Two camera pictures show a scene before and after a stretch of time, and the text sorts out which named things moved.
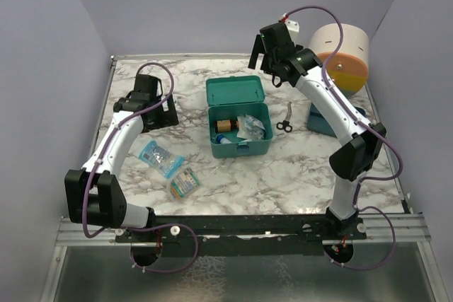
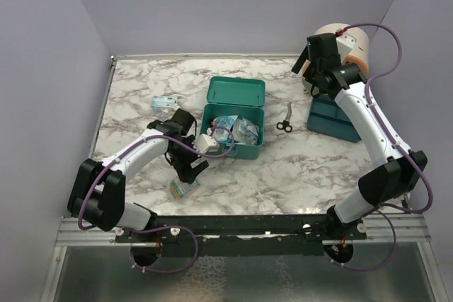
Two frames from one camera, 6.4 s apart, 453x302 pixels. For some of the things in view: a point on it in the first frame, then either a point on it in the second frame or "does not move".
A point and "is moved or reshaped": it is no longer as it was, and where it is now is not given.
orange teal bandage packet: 185,184 does not move
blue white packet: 255,128 → 245,131
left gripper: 168,117 → 184,170
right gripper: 258,49 → 301,61
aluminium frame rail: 409,228 does not move
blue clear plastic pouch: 169,162 is moved or reshaped
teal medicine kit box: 231,97 is moved or reshaped
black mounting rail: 243,235 does not move
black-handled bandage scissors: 285,124 does not move
